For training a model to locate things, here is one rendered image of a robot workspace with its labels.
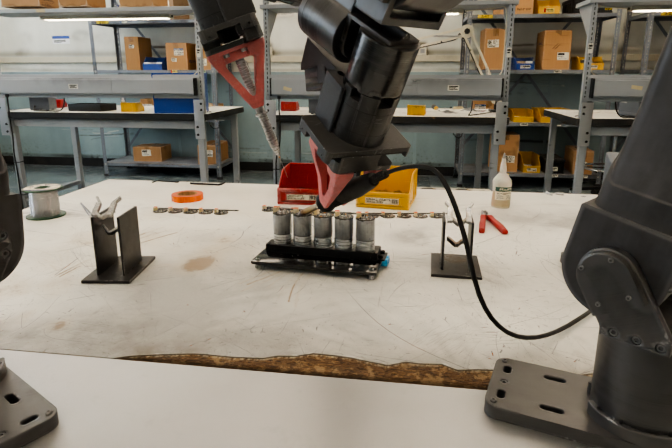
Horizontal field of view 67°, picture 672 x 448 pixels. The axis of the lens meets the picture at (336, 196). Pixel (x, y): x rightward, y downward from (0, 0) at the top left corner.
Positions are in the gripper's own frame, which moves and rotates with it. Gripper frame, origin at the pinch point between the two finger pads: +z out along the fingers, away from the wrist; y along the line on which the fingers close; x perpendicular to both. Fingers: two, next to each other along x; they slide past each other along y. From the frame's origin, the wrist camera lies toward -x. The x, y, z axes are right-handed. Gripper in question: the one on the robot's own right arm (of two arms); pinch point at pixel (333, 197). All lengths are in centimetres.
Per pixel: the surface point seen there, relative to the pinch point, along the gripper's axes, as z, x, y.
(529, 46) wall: 97, -256, -373
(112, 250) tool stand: 16.6, -12.5, 21.2
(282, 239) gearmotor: 11.5, -5.1, 1.7
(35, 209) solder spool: 32, -38, 29
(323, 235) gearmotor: 8.7, -2.1, -2.2
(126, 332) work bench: 9.4, 4.9, 22.8
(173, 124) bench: 147, -228, -49
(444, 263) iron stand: 7.1, 7.3, -14.8
